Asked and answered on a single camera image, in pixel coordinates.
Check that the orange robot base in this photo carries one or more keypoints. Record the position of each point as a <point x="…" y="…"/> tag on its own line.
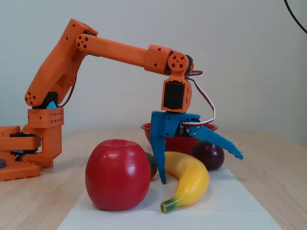
<point x="19" y="171"/>

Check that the yellow plastic banana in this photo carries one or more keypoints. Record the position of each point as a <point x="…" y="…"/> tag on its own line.
<point x="192" y="177"/>

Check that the dark purple plastic plum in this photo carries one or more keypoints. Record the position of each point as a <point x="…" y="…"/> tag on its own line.
<point x="211" y="158"/>

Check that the red plastic apple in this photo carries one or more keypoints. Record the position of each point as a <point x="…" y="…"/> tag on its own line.
<point x="117" y="175"/>

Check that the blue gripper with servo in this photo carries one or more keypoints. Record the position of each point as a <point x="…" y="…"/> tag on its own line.
<point x="168" y="122"/>

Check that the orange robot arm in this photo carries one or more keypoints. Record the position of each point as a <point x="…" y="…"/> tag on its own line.
<point x="120" y="51"/>

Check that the white paper sheet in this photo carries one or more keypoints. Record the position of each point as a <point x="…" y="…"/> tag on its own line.
<point x="216" y="215"/>

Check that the red speckled bowl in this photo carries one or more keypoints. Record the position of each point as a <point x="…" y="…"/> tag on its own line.
<point x="177" y="143"/>

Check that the red plastic strawberry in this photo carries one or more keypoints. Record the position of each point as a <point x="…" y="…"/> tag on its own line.
<point x="152" y="165"/>

